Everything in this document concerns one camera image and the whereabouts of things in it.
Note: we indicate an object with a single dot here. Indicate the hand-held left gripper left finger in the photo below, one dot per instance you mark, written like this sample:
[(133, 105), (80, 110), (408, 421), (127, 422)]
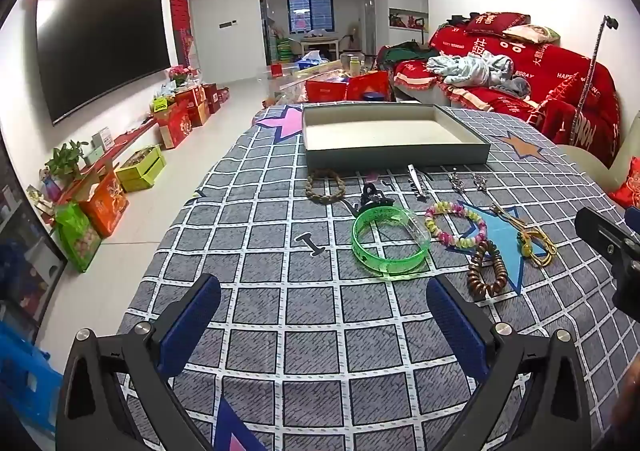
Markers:
[(190, 326)]

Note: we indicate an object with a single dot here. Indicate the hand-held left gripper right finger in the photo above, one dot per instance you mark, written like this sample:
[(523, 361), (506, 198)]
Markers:
[(457, 328)]

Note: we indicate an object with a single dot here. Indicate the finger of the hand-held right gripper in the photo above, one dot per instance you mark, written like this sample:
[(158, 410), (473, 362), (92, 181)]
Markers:
[(602, 228)]

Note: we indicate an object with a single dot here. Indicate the gold hair clips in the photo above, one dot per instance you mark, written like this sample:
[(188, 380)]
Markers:
[(510, 218)]

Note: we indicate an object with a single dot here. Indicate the green translucent bangle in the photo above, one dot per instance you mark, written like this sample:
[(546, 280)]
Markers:
[(360, 246)]

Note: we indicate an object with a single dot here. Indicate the silver spiked hair clip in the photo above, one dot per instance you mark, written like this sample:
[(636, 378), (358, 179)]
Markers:
[(417, 183)]

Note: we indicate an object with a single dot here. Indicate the black hair claw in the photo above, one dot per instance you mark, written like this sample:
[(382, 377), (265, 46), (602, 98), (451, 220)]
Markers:
[(371, 195)]

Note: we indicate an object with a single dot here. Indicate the grey shallow box tray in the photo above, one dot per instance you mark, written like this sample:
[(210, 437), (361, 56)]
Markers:
[(380, 133)]

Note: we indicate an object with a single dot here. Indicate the red gold patterned cushion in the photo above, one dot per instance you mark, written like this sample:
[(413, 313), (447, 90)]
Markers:
[(627, 191)]

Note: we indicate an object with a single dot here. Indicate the beige armchair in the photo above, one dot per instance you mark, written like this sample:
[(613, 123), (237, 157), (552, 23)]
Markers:
[(582, 156)]

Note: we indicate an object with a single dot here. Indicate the grey checked star blanket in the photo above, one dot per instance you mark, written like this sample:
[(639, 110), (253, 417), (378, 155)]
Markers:
[(280, 281)]

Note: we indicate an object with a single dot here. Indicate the silver earring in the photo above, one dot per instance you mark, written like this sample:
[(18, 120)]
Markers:
[(456, 182), (480, 182)]

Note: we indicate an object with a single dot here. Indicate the green gift bag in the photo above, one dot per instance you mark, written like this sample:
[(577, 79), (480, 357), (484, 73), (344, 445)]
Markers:
[(77, 238)]

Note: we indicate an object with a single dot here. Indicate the orange gift bag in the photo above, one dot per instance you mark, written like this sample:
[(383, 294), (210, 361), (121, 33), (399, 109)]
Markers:
[(107, 203)]

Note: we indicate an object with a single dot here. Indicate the black hairpin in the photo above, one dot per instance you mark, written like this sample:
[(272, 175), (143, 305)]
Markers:
[(427, 174)]

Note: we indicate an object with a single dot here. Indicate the green gift boxes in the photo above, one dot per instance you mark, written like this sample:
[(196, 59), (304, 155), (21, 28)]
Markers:
[(142, 171)]

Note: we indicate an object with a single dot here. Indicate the metal pole stand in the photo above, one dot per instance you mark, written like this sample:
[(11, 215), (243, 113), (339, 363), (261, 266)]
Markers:
[(592, 66)]

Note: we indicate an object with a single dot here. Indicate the sofa with red cover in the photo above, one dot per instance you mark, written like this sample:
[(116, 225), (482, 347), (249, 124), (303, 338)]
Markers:
[(550, 66)]

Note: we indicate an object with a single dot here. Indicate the blue plastic stool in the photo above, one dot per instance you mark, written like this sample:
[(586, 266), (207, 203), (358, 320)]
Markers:
[(25, 376)]

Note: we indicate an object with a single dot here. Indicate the red low tv bench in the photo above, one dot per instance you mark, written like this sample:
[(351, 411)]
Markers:
[(125, 141)]

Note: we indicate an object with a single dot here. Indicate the red gift box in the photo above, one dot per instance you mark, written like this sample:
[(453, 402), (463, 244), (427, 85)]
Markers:
[(175, 126)]

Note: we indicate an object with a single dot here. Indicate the floral pillow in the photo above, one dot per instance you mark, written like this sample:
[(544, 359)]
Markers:
[(532, 33)]

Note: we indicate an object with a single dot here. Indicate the light blue crumpled clothes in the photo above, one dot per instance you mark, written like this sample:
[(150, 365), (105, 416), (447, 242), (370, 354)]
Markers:
[(470, 68)]

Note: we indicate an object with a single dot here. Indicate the green potted plant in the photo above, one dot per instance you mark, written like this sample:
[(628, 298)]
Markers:
[(65, 158)]

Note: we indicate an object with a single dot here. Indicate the red embroidered pillow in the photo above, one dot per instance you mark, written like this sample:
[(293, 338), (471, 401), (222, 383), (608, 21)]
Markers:
[(495, 22)]

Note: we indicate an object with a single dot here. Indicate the blue lidded jar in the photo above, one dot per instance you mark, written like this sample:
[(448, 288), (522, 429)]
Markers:
[(374, 96)]

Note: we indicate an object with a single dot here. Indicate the pink flower bouquet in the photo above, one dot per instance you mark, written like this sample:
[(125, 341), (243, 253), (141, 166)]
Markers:
[(180, 73)]

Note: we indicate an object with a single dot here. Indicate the red paper bag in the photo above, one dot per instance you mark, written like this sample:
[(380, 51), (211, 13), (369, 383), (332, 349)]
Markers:
[(370, 83), (325, 91)]

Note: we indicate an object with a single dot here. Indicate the black television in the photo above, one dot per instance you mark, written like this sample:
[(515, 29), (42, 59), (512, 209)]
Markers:
[(100, 46)]

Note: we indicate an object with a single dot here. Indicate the white side table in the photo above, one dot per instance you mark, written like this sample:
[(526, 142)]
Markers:
[(315, 41)]

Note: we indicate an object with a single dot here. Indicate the dark framed window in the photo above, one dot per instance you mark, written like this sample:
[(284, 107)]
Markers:
[(310, 13)]

